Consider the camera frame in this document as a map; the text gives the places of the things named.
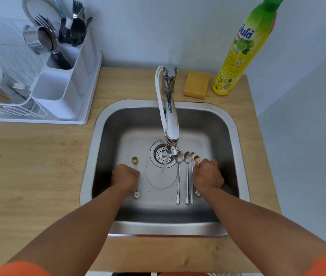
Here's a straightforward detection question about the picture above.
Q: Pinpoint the person's right hand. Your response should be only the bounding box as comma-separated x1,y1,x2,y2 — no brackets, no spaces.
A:
192,158,225,196

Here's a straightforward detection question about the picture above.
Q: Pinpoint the person's left hand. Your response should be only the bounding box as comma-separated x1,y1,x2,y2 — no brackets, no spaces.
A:
111,163,140,196

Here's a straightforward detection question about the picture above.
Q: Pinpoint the gold spoon with flower end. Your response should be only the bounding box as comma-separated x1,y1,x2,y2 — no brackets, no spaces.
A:
131,156,141,199
194,155,202,197

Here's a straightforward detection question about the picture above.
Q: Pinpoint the silver spoon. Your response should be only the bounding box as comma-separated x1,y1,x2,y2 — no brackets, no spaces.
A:
175,151,184,205
184,151,192,205

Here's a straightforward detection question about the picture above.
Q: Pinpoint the thin white spoon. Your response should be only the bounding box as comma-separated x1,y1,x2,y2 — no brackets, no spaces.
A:
191,152,195,206

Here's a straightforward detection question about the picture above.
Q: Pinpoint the white cutlery holder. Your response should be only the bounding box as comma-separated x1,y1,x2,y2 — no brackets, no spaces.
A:
32,28,97,121

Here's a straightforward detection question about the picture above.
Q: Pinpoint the person's left forearm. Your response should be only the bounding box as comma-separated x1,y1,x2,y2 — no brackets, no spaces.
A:
7,185,132,276

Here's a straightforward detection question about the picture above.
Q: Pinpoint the person's right forearm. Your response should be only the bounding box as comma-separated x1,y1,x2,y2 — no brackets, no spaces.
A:
199,185,326,276

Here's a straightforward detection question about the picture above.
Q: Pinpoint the steel sink drain strainer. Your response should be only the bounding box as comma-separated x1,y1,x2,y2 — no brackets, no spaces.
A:
150,140,179,169

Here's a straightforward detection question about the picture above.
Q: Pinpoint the stainless steel sink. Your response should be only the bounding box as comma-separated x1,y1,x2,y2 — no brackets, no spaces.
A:
79,99,250,238

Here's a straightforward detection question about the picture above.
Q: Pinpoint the chrome faucet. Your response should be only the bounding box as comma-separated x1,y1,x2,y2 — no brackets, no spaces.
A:
161,65,181,157

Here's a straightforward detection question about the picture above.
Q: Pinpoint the yellow sponge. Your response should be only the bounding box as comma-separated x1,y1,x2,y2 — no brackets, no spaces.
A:
183,70,211,100

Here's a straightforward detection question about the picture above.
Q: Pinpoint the white plastic drainer tray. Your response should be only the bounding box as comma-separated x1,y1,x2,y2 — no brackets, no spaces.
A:
0,18,102,125

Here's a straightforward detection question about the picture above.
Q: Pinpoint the yellow dish soap bottle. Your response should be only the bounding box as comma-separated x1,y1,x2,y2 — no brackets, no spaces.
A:
212,0,284,96

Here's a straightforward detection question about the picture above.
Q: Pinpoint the small grey kitchen tool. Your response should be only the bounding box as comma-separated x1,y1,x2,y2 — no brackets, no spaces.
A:
10,82,31,97

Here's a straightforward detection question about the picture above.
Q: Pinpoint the silver fork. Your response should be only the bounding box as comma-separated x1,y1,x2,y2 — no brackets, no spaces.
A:
72,0,85,19
34,15,59,33

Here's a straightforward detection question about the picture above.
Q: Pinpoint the steel mesh strainer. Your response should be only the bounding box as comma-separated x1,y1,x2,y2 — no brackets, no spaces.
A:
20,0,61,29

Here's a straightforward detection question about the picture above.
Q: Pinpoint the white faucet hose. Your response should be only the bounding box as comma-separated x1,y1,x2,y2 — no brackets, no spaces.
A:
154,66,169,135

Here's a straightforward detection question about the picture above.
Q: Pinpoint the white wire dish rack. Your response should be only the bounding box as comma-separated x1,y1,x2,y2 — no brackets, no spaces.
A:
0,44,48,118

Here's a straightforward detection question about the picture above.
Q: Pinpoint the steel cup with black handle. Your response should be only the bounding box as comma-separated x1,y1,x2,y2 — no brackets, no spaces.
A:
23,25,73,70

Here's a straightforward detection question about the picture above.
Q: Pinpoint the thin metal blue-handled tool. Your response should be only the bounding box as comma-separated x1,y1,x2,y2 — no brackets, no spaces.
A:
53,0,67,19

